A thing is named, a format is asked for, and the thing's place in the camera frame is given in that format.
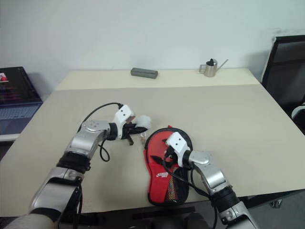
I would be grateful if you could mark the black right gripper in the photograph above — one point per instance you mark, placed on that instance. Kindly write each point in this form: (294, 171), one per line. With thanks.
(169, 152)

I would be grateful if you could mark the black office chair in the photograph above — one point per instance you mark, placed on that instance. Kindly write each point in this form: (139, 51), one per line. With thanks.
(286, 76)

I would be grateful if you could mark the red and black paddle case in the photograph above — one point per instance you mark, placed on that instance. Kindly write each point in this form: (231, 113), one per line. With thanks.
(159, 188)

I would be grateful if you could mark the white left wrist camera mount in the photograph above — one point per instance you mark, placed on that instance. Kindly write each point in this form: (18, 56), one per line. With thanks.
(124, 113)

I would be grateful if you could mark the small metal watering can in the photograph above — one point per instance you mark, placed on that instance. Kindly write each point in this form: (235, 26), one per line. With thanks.
(210, 71)

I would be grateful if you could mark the open laptop computer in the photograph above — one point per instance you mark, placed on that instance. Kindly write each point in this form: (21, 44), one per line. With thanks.
(14, 112)

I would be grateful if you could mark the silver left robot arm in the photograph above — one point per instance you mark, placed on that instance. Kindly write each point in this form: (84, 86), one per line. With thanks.
(88, 136)

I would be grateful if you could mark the white side desk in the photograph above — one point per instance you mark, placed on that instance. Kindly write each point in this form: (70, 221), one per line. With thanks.
(9, 137)

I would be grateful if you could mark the grey rectangular box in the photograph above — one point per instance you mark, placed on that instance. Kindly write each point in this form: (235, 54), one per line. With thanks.
(144, 73)

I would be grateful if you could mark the black table frame bar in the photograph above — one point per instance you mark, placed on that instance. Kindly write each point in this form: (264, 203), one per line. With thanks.
(162, 213)

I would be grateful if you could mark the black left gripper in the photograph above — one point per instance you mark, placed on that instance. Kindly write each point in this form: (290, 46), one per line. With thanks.
(126, 133)

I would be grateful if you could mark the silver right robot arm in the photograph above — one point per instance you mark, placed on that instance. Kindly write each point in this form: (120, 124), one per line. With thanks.
(214, 176)

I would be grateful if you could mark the white fluffy pompom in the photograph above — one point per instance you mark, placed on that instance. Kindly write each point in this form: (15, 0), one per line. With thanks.
(144, 121)

